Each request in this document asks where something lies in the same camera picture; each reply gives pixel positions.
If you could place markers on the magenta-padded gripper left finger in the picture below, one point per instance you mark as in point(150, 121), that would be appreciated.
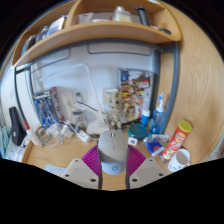
point(80, 173)

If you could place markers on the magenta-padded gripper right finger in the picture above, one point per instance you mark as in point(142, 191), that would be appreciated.
point(146, 173)

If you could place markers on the grey and white computer mouse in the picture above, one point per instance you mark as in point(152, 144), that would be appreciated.
point(113, 146)

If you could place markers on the small white square clock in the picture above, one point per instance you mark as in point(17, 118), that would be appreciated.
point(132, 141)

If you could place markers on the white mug with black print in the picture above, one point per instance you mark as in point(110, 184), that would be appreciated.
point(179, 160)

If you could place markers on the white power strip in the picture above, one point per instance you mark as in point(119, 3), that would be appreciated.
point(83, 135)

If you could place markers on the light green packet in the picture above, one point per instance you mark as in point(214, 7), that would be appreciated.
point(161, 137)

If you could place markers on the dark green round tin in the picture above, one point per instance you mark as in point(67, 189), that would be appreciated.
point(137, 131)

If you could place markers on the red potato chip can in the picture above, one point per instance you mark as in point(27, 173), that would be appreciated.
point(176, 140)

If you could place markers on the white desk lamp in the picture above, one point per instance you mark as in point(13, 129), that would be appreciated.
point(98, 127)

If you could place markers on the steel cup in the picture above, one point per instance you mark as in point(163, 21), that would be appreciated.
point(80, 119)

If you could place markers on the clear blue spray bottle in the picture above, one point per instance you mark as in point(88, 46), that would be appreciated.
point(159, 116)

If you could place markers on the tan robot model figure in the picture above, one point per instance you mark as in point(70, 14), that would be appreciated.
point(114, 110)

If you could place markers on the blue model kit box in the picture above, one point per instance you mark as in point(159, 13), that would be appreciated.
point(46, 108)

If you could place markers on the black bag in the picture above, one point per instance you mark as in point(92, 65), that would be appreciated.
point(16, 128)

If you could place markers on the colourful model kit box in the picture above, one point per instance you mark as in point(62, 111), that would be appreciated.
point(136, 93)

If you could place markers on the teal knitted blanket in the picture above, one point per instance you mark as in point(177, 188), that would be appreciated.
point(5, 141)

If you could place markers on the wooden shelf unit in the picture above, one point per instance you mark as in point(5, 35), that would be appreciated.
point(100, 31)

